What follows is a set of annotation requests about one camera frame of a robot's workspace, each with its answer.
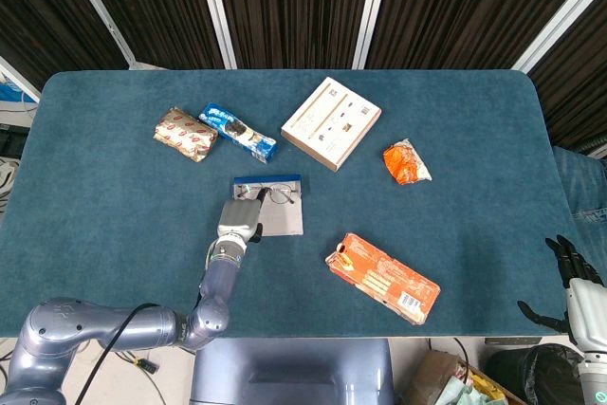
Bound long orange carton box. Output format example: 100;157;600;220
324;232;442;326

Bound pale green cloth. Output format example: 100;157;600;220
433;374;492;405

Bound blue denim jeans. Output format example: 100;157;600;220
552;144;607;278

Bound blue cookie package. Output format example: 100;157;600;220
197;101;279;164

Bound crumpled orange snack bag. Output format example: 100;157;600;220
382;138;433;186

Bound dark brown curtain panel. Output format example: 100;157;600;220
0;0;129;91
366;0;604;70
527;0;607;150
211;0;377;70
70;0;225;70

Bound dark blue rectangular box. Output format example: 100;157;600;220
233;173;305;238

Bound white cable bundle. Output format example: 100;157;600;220
0;156;21;210

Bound flat white cardboard box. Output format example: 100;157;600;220
280;76;383;173

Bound eyeglasses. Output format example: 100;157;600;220
236;181;303;207

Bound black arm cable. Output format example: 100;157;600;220
87;303;162;405

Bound grey metal bracket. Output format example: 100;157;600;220
484;337;543;346

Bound white aluminium partition post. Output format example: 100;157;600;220
0;56;42;102
193;0;238;70
56;0;138;69
510;0;607;75
351;0;395;70

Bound gold snack packet red logos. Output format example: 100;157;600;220
153;106;219;164

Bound teal velvet tablecloth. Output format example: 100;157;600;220
0;68;584;340

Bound brown cardboard box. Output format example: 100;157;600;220
402;350;523;405

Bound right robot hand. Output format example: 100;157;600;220
516;233;607;355

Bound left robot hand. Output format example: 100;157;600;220
216;186;270;245

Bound yellow plastic bag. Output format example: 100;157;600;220
467;365;509;401

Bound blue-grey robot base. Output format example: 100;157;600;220
190;338;395;405

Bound black trash bag bin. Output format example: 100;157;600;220
486;342;583;405

